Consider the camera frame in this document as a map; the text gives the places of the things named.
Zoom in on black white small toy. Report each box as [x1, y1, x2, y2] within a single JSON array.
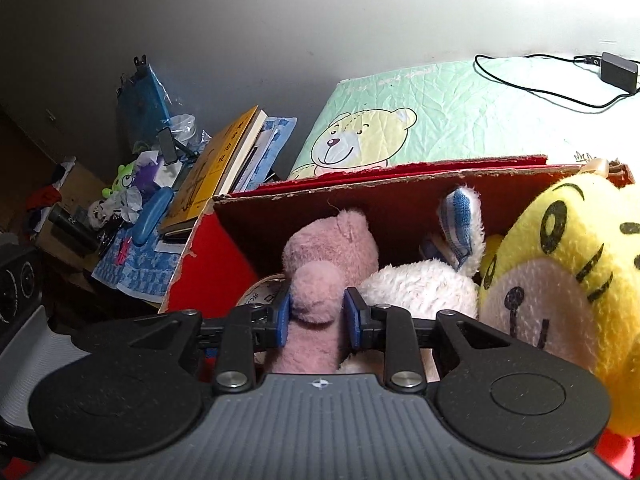
[[87, 199, 122, 232]]

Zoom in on green alien toy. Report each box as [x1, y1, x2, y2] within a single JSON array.
[[102, 160, 138, 198]]

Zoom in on red cardboard box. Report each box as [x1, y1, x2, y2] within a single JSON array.
[[159, 155, 640, 480]]

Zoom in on white rabbit plush checked ears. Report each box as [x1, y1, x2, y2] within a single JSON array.
[[337, 185, 486, 376]]

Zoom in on black cylinder object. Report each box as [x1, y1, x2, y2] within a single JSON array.
[[47, 202, 102, 254]]

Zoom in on printed tape roll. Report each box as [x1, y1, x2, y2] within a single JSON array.
[[235, 272, 291, 318]]

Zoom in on blue checked towel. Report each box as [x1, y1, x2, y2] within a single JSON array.
[[92, 235, 183, 306]]

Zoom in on blue plastic packet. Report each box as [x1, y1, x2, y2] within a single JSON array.
[[117, 62, 173, 151]]

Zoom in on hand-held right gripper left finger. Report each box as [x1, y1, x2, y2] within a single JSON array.
[[72, 287, 293, 393]]

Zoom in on black dial appliance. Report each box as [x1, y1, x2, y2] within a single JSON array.
[[0, 246, 45, 327]]

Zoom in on green bear print quilt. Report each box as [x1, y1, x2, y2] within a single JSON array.
[[287, 55, 640, 181]]

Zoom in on pink bear plush toy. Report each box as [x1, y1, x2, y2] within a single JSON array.
[[281, 209, 381, 375]]

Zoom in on crumpled white tissue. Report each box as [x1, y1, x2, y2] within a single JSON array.
[[119, 185, 147, 224]]

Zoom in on blue glasses case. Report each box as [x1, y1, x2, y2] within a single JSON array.
[[131, 186, 175, 246]]

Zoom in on blue patterned paper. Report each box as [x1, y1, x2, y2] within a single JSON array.
[[250, 116, 296, 181]]

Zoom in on thin black adapter cable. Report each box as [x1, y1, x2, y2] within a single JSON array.
[[473, 52, 633, 110]]

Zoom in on black notebook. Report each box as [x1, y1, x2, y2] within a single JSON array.
[[159, 222, 197, 242]]

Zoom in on yellow tiger plush toy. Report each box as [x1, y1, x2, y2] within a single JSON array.
[[477, 172, 640, 438]]

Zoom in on black power adapter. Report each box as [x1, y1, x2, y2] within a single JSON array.
[[599, 51, 640, 95]]

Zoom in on yellow book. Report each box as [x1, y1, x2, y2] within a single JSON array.
[[159, 105, 268, 233]]

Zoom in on clear plastic bag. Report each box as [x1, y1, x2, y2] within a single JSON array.
[[170, 112, 212, 152]]

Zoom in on small black phone holder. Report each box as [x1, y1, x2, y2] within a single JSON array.
[[157, 127, 198, 164]]

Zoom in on purple toy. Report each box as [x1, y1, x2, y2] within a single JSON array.
[[135, 160, 162, 196]]

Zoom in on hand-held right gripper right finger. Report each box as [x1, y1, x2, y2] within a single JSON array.
[[342, 286, 571, 393]]

